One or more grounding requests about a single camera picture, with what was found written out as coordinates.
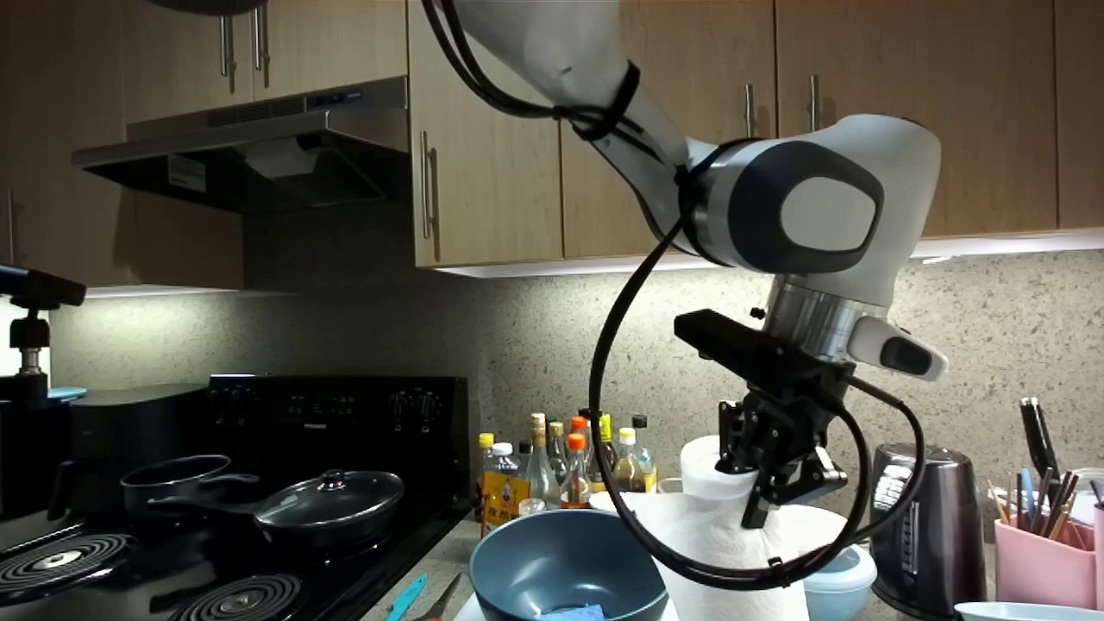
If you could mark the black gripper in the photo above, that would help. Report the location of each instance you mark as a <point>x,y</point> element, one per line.
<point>779,434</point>

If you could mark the white kitchen paper roll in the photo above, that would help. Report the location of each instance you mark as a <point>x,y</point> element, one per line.
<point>710,540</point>

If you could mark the light blue bowl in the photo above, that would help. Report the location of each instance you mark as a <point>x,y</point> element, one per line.
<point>845,589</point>

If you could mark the dark blue bowl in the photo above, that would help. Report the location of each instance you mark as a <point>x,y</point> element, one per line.
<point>564,564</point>

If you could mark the black electric kettle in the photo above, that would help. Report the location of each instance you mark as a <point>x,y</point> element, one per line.
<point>937,540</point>

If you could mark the black cap bottle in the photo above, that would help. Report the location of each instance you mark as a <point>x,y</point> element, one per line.
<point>639,428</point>

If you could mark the pale yellow cap bottle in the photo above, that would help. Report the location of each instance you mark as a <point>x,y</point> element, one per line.
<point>630,460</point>

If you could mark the red cap bottle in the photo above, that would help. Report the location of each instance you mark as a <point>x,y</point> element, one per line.
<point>572,468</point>

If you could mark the blue pen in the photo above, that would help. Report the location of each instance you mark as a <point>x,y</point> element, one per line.
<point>1024,495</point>

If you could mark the blue sponge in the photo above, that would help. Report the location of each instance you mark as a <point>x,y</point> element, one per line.
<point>572,612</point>

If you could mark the tall bottle gold cap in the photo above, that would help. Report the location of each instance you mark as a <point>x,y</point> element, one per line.
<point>539,452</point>

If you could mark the pink utensil holder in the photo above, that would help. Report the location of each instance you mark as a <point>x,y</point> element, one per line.
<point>1039,572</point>

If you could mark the clear bottle white cap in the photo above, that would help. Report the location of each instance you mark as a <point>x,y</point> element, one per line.
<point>506,458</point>

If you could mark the teal knife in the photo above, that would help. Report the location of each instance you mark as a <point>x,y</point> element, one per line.
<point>403,602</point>

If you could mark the narrow wooden upper cabinet door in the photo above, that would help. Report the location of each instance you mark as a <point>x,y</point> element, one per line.
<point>494,175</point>

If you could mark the black lidded frying pan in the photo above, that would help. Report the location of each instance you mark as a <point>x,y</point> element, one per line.
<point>333,506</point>

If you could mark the small black pan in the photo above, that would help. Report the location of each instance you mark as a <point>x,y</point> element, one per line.
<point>184,474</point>

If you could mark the range hood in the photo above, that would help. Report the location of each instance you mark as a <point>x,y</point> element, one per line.
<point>263,151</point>

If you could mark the wooden cabinet above hood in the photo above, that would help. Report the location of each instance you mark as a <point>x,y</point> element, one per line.
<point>322,46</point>

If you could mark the black pot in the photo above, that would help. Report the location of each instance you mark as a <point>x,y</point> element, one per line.
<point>115,434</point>

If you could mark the black stove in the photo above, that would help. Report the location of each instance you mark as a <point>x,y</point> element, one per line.
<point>69,574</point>

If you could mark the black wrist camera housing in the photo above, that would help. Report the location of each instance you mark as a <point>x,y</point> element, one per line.
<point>745,347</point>

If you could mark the black camera tripod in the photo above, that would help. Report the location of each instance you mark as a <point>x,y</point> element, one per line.
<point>29,331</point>

